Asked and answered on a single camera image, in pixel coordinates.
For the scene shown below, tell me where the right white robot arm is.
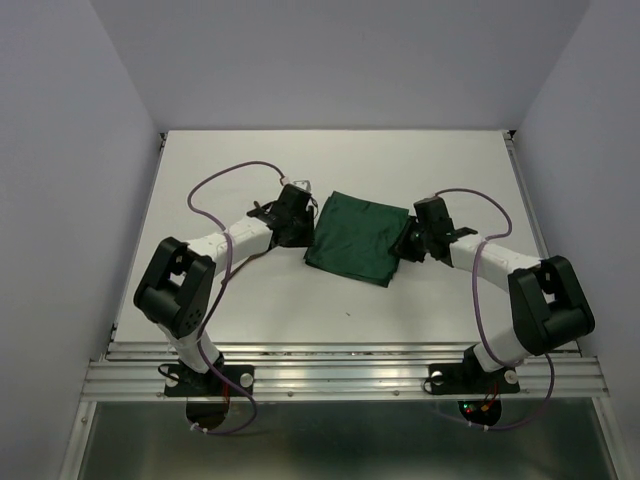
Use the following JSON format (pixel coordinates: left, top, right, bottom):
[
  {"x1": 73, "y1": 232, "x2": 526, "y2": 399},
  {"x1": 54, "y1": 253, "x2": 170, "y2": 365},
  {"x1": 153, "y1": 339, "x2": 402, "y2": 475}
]
[{"x1": 390, "y1": 196, "x2": 595, "y2": 390}]

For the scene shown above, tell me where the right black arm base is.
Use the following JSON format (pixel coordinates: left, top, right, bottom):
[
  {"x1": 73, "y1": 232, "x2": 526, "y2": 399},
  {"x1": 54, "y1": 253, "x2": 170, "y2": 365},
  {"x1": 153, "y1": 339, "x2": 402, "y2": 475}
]
[{"x1": 422, "y1": 348, "x2": 520, "y2": 396}]

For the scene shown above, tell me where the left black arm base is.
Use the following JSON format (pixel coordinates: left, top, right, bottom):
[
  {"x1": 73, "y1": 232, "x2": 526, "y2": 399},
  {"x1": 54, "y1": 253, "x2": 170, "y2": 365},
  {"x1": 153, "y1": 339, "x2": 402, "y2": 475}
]
[{"x1": 157, "y1": 362, "x2": 255, "y2": 398}]

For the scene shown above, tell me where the dark green cloth napkin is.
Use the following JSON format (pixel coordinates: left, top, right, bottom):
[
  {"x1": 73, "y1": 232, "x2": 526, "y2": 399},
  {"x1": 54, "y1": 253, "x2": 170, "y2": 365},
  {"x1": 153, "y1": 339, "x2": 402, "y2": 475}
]
[{"x1": 304, "y1": 191, "x2": 409, "y2": 288}]

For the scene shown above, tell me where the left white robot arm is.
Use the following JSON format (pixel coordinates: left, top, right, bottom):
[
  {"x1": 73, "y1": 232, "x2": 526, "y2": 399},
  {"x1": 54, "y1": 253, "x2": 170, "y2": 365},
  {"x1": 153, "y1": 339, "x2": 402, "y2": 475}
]
[{"x1": 133, "y1": 184, "x2": 314, "y2": 394}]

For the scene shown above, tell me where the brown wooden spoon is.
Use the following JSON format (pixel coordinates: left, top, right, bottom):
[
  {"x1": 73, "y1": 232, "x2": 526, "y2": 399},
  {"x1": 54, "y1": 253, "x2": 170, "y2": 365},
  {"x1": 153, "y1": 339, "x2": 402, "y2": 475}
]
[{"x1": 228, "y1": 251, "x2": 269, "y2": 281}]

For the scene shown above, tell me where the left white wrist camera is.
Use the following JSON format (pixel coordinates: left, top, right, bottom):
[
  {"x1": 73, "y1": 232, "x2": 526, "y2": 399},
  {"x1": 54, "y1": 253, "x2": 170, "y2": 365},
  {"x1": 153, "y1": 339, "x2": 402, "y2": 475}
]
[{"x1": 292, "y1": 180, "x2": 312, "y2": 193}]

